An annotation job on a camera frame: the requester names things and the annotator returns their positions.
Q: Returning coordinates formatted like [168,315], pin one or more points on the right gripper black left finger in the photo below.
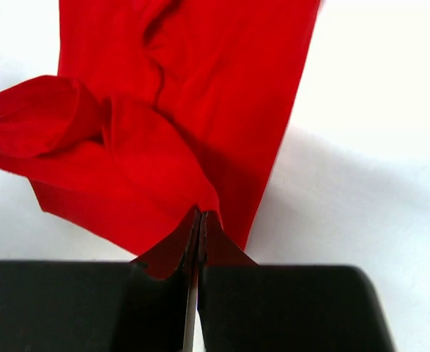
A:
[143,305]

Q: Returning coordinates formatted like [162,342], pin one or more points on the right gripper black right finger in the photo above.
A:
[245,306]

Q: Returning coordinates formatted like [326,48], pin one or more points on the red t-shirt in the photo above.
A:
[158,107]

